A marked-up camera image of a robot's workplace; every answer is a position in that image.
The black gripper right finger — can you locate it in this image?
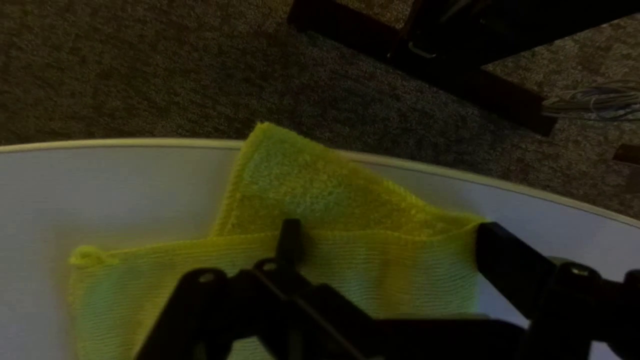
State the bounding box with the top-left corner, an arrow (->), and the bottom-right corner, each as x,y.
473,220 -> 640,360

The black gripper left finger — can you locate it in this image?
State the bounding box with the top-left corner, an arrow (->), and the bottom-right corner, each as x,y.
133,217 -> 403,360

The yellow microfiber towel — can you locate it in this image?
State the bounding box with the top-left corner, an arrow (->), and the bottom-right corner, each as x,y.
65,121 -> 490,360

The white floor cable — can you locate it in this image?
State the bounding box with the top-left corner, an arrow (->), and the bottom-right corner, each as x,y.
539,81 -> 640,124

